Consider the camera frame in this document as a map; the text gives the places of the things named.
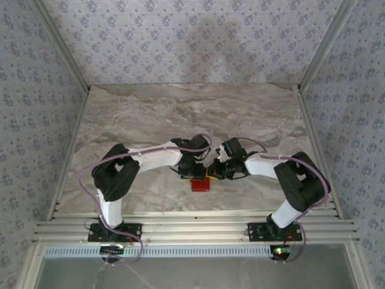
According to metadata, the grey slotted cable duct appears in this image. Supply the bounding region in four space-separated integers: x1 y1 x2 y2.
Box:
44 244 301 258

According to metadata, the aluminium side rail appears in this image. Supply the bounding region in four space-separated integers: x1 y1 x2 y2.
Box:
46 87 91 222
293 84 345 219

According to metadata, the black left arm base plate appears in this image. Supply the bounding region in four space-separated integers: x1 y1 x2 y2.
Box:
87 223 143 243

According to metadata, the aluminium rail frame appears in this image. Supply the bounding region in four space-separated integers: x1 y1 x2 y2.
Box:
32 209 360 244

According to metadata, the grey metal sheet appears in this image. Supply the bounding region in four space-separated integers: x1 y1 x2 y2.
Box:
35 255 359 289

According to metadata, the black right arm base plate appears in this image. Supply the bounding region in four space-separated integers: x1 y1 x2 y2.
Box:
247 222 303 243

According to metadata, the red card holder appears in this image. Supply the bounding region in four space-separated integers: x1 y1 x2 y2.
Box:
191 177 212 193

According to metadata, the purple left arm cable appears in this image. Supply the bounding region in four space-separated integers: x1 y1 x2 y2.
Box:
78 134 214 266

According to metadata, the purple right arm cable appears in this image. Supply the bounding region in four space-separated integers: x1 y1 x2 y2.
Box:
236 137 331 265

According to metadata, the aluminium corner post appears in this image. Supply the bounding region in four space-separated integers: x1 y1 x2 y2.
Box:
28 0 91 91
297 0 359 91

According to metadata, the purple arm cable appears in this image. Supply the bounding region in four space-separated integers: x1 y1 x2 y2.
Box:
78 134 214 266
236 137 331 265

